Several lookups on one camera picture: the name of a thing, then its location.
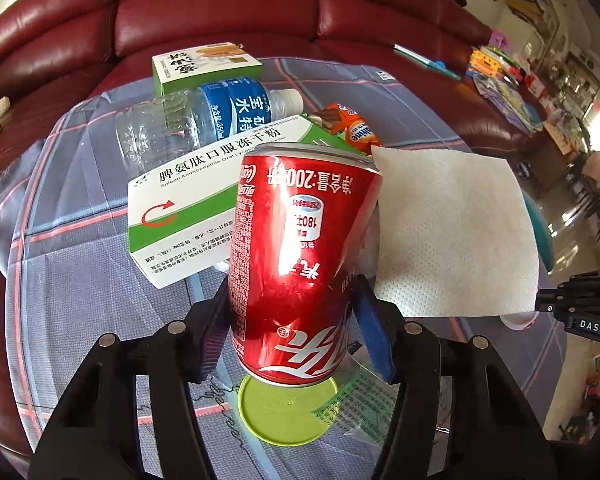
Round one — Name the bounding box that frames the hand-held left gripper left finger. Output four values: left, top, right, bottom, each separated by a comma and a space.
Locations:
27, 280, 231, 480

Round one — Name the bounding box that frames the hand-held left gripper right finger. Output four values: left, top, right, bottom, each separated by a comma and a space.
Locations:
350, 274, 563, 480

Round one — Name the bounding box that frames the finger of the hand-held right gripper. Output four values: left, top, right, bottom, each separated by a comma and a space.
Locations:
535, 287, 576, 318

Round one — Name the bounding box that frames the teal plastic bucket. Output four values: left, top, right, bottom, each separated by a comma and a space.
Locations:
522, 192, 556, 273

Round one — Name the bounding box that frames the clear printed plastic wrapper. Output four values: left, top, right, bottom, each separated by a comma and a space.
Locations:
310, 345, 451, 441

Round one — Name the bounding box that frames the green plastic lid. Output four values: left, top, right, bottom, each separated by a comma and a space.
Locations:
236, 372, 341, 446

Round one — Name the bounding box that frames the red soda can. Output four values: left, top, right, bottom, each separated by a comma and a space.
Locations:
228, 141, 385, 387

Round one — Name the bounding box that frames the white paper napkin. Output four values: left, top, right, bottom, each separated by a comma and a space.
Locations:
370, 145, 541, 318

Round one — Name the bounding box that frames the large white green medicine box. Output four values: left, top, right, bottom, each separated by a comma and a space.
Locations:
126, 114, 376, 290

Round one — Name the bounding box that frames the orange wafer snack packet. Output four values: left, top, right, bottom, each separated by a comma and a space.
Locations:
307, 102, 376, 156

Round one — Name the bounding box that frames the clear water bottle blue label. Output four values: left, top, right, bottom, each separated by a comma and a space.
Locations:
115, 76, 305, 178

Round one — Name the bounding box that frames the small green biscuit box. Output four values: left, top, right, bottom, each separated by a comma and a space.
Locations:
151, 41, 263, 106

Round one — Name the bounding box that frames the dark wooden chair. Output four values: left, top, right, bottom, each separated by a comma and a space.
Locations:
565, 160, 600, 241

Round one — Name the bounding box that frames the grey plaid cloth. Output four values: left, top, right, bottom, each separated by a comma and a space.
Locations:
0, 57, 568, 480

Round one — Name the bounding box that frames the wooden side cabinet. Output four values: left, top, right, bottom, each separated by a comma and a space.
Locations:
542, 120, 581, 161

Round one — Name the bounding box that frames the pile of colourful books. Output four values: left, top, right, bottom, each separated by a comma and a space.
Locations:
465, 30, 546, 133

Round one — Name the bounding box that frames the thin teal book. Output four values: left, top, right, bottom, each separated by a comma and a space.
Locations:
392, 44, 463, 82

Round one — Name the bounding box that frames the cardboard box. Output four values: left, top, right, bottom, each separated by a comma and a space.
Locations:
504, 0, 545, 23

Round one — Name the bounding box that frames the red leather sofa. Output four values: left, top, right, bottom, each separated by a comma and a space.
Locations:
0, 0, 546, 461

